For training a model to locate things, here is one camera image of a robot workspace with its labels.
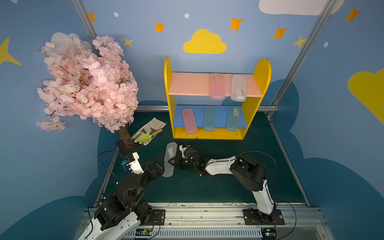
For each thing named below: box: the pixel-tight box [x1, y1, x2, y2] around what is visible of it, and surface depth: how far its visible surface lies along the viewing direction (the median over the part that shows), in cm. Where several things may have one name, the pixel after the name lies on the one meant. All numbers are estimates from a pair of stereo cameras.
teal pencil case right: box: [226, 106, 241, 132], surface depth 100 cm
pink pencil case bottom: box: [182, 108, 198, 135], surface depth 98 cm
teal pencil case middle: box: [203, 106, 216, 132], surface depth 100 cm
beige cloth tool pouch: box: [131, 117, 167, 146], surface depth 113 cm
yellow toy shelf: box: [164, 56, 272, 140], surface depth 95 cm
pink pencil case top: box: [210, 73, 226, 100], surface depth 81 cm
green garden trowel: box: [137, 129, 163, 144], surface depth 107 cm
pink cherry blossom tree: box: [35, 35, 139, 148], surface depth 59 cm
